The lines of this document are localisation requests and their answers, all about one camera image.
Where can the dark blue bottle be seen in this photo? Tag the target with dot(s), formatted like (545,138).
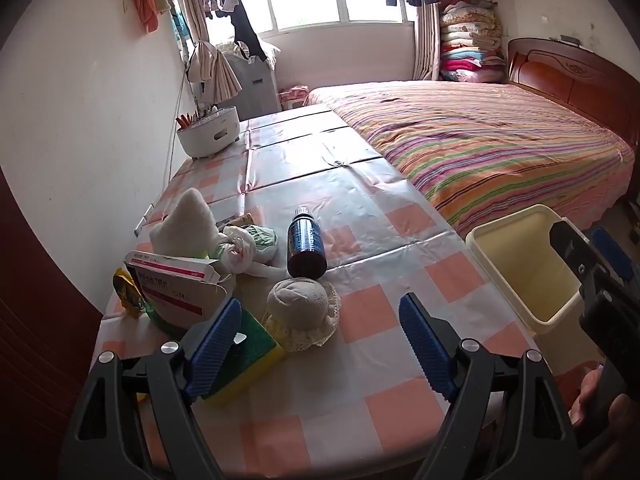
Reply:
(306,250)

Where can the white pink medicine box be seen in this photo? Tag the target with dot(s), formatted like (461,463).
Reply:
(175,295)

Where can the stack of folded quilts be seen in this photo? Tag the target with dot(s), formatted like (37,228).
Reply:
(470,40)

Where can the black hanging garment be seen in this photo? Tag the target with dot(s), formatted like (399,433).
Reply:
(247,30)

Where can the yellow snack packet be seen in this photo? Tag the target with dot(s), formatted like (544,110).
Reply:
(127,295)

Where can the white plush toy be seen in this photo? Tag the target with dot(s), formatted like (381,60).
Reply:
(182,225)

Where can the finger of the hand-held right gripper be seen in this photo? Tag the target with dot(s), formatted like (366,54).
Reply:
(570,247)
(612,255)

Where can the white lace cap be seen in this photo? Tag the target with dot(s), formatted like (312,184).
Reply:
(297,305)

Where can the bundle of chopsticks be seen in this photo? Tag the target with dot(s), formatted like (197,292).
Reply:
(187,120)

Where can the white plastic bag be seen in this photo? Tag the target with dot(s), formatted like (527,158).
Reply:
(235,255)

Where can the pink stool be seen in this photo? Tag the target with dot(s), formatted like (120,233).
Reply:
(294,97)

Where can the person's right hand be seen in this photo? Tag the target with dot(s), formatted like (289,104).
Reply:
(585,400)

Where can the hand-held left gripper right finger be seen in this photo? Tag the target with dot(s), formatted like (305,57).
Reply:
(427,345)

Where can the small device on headboard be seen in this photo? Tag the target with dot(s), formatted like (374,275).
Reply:
(567,40)

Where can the grey washing machine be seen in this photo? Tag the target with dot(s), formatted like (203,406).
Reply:
(255,90)

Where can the orange hanging cloth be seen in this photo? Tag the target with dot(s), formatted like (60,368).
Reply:
(147,5)

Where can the wooden headboard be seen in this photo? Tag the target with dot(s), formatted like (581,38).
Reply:
(575,80)

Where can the tied striped beige curtain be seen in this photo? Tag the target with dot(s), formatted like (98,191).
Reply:
(212,70)

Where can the white utensil holder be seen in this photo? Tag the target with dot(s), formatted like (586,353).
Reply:
(210,132)

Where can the beige window curtain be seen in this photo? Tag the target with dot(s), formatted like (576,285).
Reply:
(426,45)

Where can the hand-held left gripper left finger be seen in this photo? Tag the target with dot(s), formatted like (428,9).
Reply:
(215,350)

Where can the sock drying hanger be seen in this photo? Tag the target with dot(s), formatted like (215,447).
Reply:
(220,0)

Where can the green yellow sponge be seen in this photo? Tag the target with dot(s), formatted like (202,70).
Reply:
(255,355)

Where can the dark red door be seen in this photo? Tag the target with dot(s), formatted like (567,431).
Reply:
(40,335)

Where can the bed with striped sheet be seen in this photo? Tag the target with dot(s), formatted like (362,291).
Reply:
(475,150)

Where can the cream plastic bin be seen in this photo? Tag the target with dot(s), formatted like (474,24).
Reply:
(520,260)

